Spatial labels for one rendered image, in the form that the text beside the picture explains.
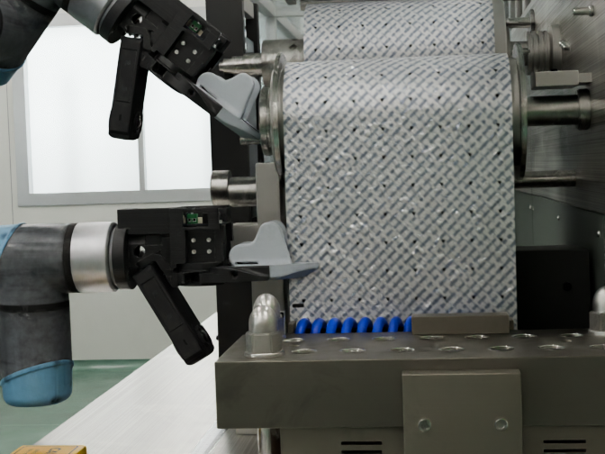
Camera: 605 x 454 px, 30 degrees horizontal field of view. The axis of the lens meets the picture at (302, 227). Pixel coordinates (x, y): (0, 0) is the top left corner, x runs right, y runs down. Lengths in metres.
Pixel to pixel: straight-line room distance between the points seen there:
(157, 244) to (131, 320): 5.83
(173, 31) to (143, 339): 5.83
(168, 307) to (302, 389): 0.24
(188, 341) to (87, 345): 5.94
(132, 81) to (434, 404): 0.52
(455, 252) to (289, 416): 0.28
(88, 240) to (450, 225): 0.38
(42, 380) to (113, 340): 5.85
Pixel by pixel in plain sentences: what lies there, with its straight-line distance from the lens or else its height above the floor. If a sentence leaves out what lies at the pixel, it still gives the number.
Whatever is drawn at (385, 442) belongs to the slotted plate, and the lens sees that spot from 1.01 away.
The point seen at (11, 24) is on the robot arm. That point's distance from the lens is 1.28.
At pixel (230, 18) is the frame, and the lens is 1.54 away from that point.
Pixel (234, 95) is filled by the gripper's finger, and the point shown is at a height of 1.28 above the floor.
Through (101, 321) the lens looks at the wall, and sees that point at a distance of 7.08.
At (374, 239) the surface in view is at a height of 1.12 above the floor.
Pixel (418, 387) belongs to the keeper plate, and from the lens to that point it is 0.97.
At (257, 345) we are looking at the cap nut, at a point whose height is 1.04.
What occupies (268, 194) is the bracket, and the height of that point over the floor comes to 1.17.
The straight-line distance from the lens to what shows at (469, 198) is 1.17.
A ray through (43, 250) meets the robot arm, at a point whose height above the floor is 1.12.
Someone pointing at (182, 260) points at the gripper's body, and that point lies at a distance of 1.17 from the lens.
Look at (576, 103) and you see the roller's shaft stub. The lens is 1.23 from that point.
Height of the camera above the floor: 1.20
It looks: 3 degrees down
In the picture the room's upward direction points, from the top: 2 degrees counter-clockwise
